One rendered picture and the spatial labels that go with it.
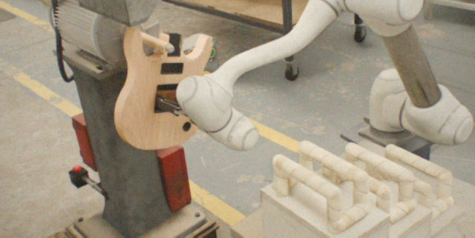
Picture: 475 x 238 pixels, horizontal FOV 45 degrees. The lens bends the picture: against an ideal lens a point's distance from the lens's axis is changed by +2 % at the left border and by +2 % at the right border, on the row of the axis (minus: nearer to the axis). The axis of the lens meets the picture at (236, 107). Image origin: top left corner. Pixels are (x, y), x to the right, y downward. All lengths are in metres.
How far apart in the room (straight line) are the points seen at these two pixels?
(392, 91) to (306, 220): 0.98
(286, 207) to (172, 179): 1.26
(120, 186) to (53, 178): 1.28
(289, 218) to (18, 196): 2.46
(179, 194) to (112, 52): 0.86
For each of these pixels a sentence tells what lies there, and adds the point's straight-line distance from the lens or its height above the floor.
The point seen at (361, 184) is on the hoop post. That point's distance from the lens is 1.25.
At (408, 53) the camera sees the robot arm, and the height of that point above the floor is 1.20.
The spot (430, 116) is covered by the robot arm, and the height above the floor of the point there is 0.93.
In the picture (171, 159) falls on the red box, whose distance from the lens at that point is 2.48.
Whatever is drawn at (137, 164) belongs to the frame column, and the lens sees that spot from 2.41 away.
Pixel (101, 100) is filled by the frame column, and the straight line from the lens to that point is 2.21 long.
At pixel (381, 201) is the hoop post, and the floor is 1.10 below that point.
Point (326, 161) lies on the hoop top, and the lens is 1.30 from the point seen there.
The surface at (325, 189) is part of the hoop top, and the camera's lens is 1.21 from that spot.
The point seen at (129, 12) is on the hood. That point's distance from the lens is 1.65.
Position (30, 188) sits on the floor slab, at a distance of 3.63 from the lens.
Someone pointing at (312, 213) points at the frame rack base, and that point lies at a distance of 1.31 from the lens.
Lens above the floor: 1.94
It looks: 29 degrees down
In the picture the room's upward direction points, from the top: 6 degrees counter-clockwise
